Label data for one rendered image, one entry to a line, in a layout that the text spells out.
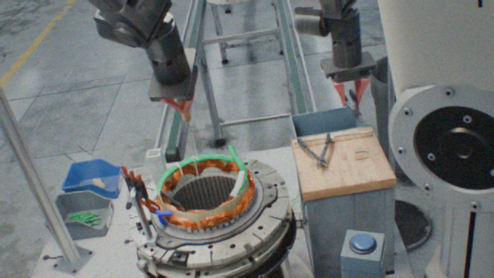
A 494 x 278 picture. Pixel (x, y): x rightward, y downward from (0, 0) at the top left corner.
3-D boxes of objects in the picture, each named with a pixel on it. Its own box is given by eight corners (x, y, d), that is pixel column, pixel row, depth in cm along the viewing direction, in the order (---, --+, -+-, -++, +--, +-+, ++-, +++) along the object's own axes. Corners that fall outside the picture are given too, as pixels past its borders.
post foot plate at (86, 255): (96, 252, 142) (95, 250, 142) (76, 276, 136) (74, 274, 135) (72, 245, 146) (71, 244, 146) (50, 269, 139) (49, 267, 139)
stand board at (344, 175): (291, 147, 123) (290, 139, 122) (371, 134, 122) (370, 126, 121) (303, 201, 106) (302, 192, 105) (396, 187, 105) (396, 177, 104)
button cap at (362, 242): (350, 250, 94) (350, 246, 93) (353, 235, 97) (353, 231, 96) (372, 252, 93) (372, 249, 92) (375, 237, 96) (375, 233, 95)
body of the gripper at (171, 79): (150, 103, 83) (137, 73, 77) (161, 55, 89) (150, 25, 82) (189, 103, 82) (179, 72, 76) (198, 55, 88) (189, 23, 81)
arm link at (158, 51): (160, 38, 72) (181, 11, 75) (120, 25, 74) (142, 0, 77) (171, 70, 78) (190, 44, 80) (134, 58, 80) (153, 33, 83)
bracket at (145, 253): (152, 262, 98) (145, 242, 95) (164, 270, 96) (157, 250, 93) (144, 269, 97) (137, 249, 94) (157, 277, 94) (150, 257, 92)
